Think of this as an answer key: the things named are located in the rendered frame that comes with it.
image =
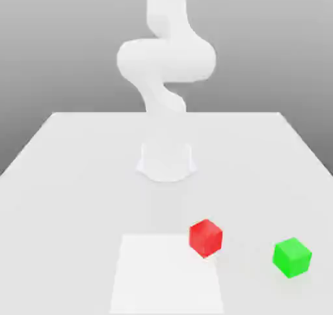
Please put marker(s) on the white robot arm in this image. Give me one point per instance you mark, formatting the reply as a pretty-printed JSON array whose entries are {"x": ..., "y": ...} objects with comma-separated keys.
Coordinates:
[{"x": 166, "y": 60}]

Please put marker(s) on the small green cube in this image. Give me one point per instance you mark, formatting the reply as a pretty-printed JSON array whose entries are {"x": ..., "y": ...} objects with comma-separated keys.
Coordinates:
[{"x": 292, "y": 257}]

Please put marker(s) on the small red cube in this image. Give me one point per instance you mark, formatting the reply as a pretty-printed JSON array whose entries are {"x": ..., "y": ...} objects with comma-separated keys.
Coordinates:
[{"x": 205, "y": 238}]

